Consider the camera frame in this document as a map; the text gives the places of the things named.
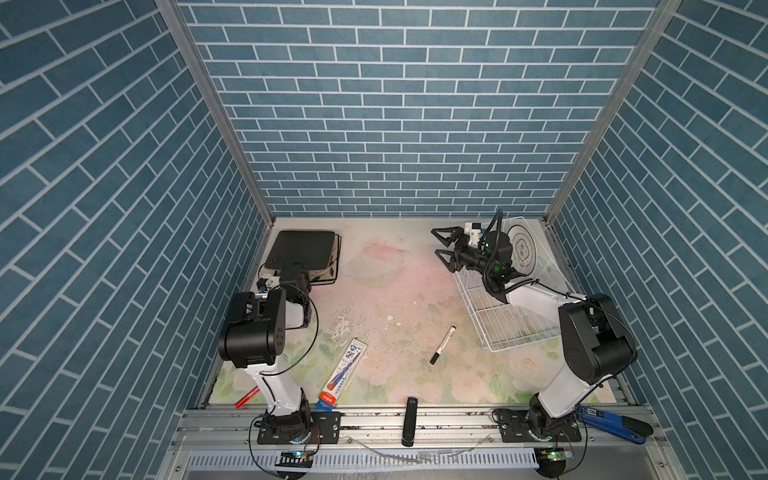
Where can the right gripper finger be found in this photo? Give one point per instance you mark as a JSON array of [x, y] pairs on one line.
[[448, 235], [449, 259]]

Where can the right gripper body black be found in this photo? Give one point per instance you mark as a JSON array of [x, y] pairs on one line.
[[468, 256]]

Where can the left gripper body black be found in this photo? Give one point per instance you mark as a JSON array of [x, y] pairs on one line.
[[302, 277]]

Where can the square plate dark back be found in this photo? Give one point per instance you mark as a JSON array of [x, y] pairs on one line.
[[310, 248], [329, 274]]

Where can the round clear glass plate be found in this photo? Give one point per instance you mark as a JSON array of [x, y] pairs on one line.
[[524, 250]]

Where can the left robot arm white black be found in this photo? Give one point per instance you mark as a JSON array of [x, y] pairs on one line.
[[253, 338]]

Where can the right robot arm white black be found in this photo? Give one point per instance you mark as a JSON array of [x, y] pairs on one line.
[[596, 344]]

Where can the black white marker pen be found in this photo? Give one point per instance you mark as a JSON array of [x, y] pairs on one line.
[[440, 349]]

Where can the red marker pen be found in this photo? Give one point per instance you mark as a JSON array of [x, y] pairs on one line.
[[246, 398]]

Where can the black remote control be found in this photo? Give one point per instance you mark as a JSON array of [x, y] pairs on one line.
[[409, 425]]

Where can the left green circuit board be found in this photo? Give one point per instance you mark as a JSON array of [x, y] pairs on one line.
[[295, 459]]

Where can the green circuit board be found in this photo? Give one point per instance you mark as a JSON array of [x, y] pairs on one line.
[[295, 459], [552, 458]]

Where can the right green circuit board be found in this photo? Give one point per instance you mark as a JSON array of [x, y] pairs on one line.
[[552, 458]]

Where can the blue black crimping tool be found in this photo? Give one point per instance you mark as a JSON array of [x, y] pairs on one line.
[[630, 429]]

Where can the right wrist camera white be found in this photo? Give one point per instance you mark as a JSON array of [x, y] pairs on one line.
[[475, 231]]

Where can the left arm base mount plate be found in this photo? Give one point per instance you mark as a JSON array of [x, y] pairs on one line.
[[299, 428]]

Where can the aluminium rail frame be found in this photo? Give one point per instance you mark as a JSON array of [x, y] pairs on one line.
[[599, 455]]

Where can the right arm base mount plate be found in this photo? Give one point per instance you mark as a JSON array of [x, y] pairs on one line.
[[521, 426]]

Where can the white slotted cable duct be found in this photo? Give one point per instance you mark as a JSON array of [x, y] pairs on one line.
[[364, 461]]

